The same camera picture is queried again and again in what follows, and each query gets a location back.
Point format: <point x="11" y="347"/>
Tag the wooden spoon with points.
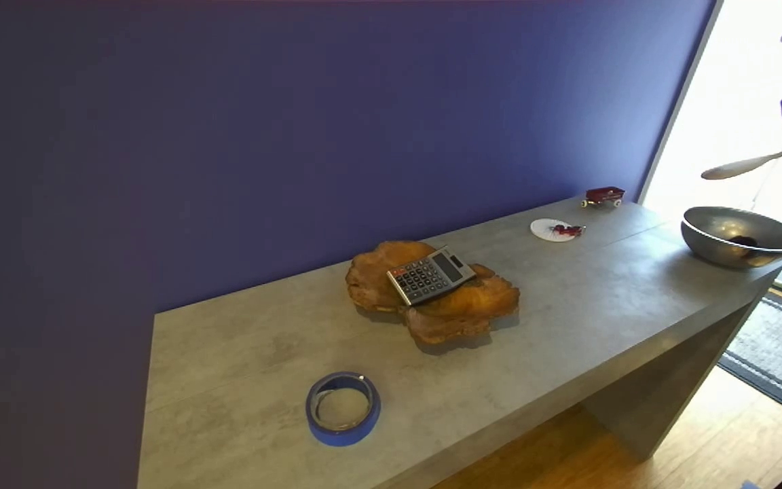
<point x="735" y="168"/>

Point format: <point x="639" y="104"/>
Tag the silver metal bowl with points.
<point x="717" y="245"/>

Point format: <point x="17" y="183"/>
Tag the black utensil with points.
<point x="746" y="240"/>

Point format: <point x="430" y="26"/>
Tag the grey door mat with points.
<point x="774" y="350"/>

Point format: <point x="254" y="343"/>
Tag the red toy car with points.
<point x="607" y="194"/>

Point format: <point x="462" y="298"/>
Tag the red berries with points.
<point x="569" y="229"/>

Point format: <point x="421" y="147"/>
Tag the grey concrete cabinet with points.
<point x="590" y="301"/>

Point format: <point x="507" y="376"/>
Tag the small white plate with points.
<point x="544" y="233"/>

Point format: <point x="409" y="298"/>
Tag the brown wooden slab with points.
<point x="449" y="317"/>

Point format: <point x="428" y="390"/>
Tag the grey calculator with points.
<point x="428" y="275"/>

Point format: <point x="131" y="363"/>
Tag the blue tape roll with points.
<point x="347" y="438"/>

